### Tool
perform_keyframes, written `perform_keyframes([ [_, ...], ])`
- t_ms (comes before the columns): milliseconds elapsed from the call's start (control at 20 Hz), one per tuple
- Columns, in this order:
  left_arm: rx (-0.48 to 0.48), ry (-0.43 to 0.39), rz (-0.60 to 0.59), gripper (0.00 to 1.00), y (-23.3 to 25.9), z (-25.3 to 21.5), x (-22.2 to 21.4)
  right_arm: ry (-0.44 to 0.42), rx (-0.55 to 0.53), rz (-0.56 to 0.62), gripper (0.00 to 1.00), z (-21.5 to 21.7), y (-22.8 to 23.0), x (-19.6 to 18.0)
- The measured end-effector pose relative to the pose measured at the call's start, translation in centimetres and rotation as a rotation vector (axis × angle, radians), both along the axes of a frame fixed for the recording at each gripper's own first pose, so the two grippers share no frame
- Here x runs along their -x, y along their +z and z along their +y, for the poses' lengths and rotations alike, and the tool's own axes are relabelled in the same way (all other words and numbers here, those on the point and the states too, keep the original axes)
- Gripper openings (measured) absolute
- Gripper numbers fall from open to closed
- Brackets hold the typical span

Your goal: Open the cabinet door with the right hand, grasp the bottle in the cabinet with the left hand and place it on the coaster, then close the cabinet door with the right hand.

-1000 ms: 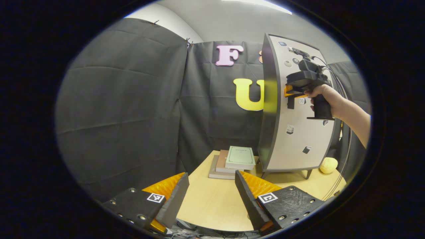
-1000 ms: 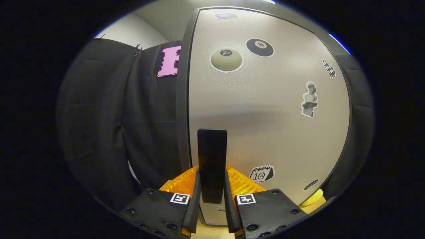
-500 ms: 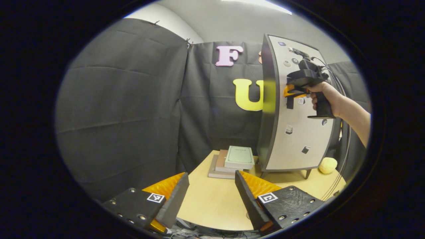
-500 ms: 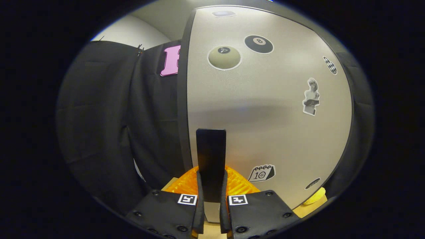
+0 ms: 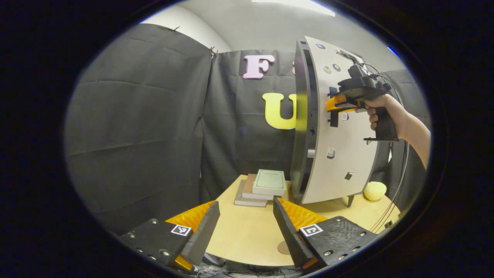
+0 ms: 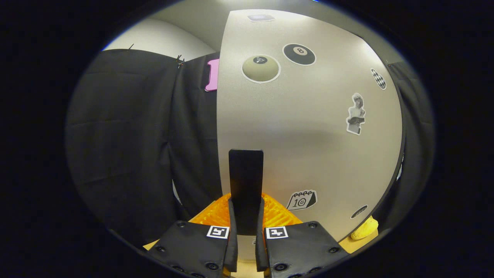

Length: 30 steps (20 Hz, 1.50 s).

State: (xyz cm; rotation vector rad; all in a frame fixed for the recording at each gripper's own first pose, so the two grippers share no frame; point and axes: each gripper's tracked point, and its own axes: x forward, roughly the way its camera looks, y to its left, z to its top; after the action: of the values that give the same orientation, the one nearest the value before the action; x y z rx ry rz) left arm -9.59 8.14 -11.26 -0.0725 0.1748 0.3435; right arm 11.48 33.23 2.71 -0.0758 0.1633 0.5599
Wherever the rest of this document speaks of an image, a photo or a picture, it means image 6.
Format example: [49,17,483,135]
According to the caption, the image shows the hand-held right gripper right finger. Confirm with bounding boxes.
[255,193,351,278]

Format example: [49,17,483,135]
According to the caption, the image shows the grey cabinet door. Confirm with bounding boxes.
[216,8,406,267]

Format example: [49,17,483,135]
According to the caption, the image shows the yellow plush toy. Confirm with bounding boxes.
[350,215,379,241]

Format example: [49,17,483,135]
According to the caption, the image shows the black door handle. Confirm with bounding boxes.
[228,149,264,236]

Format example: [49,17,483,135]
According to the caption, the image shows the black backdrop cloth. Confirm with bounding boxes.
[65,48,436,247]

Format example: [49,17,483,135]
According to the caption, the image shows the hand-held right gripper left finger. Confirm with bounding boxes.
[147,193,239,278]

